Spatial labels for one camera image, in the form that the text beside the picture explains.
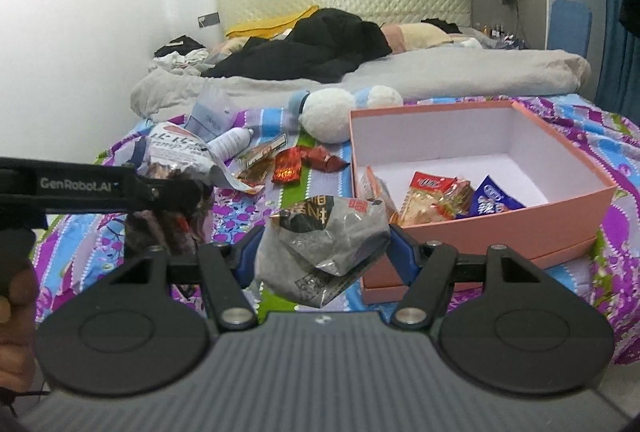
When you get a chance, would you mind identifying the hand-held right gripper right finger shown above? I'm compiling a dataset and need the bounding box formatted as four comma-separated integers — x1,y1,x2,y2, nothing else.
386,224,543,332

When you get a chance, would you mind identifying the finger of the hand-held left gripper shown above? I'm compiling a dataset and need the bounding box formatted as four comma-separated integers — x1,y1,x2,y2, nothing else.
132,176,212,214

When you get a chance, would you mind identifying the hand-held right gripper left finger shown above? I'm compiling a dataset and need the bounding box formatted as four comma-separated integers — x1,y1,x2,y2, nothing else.
107,224,267,333

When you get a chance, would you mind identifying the white top dark snack bag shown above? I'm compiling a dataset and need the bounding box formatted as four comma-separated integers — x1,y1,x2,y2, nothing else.
125,122,257,259

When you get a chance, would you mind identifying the red label clear snack bag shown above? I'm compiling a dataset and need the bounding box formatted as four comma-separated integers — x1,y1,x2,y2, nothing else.
399,171,474,227

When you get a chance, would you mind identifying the clear red print snack packet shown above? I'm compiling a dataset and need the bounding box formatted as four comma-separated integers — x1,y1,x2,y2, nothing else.
360,166,401,226

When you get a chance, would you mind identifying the silver snack bag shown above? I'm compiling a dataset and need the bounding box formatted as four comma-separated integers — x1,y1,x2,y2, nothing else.
255,194,392,309

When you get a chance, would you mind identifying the red foil snack packet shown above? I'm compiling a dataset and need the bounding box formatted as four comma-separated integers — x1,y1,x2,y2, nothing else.
272,147,302,184
300,145,351,173

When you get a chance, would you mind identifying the pink cardboard box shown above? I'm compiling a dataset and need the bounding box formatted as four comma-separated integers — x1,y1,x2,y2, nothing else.
349,100,617,305

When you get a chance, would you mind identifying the striped snack packet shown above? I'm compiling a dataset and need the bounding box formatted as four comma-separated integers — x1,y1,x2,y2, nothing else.
239,134,292,163

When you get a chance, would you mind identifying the blue snack packet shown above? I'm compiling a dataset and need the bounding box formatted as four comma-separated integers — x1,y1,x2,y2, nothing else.
469,174,527,216

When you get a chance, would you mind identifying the person's left hand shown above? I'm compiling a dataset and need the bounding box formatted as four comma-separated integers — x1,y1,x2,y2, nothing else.
0,256,41,394

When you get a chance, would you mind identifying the white plastic bottle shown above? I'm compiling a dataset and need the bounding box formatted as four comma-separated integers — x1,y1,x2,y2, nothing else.
205,127,255,161

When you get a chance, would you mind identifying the pile of light clothes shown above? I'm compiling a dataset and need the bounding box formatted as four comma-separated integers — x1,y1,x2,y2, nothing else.
147,36,211,74

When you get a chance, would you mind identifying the white plush toy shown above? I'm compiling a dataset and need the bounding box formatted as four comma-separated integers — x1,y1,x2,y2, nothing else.
289,85,405,144

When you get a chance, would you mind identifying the grey duvet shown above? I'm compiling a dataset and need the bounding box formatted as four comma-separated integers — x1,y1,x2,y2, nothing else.
130,47,592,123

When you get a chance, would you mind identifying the yellow blanket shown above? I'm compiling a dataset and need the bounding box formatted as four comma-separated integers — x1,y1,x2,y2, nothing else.
225,5,321,39

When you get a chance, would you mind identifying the black clothing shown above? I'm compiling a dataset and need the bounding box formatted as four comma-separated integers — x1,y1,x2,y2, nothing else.
200,8,394,83

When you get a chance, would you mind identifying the pink beige pillow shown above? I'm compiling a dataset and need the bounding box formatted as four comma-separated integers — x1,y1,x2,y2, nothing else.
382,22,457,53

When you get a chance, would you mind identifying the floral bed sheet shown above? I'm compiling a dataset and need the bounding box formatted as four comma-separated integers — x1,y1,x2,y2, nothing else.
30,94,640,369

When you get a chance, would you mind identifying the dark cloth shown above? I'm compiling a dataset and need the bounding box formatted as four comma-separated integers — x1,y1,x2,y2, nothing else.
420,18,464,36

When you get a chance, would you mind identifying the group of small bottles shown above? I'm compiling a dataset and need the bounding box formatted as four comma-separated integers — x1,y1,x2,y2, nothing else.
482,24,526,51

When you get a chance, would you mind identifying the blue padded board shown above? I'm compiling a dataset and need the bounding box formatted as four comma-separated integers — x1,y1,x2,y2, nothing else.
547,0,594,53

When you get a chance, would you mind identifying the blue curtain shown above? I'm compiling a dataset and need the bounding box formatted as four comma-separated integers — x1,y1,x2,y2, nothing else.
595,0,640,114

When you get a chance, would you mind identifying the black cable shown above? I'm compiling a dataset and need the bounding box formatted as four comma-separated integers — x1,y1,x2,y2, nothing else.
0,388,52,402

